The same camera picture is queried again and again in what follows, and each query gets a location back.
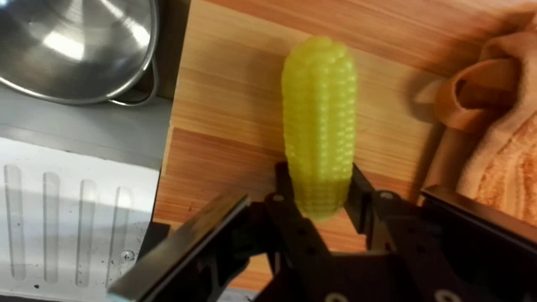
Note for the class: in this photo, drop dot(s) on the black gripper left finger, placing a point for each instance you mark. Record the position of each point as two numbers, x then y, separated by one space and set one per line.
296 229

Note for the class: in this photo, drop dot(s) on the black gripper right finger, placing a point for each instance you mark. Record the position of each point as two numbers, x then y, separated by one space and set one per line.
387 224

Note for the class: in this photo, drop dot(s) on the yellow toy corn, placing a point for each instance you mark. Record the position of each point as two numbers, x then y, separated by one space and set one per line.
320 123

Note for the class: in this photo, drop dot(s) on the orange cloth towel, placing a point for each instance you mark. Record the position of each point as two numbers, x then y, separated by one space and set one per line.
498 140

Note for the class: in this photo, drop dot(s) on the white toy sink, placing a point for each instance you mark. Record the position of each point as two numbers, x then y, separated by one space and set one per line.
68 212

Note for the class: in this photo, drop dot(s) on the steel pot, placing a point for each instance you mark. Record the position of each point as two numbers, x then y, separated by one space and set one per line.
73 45

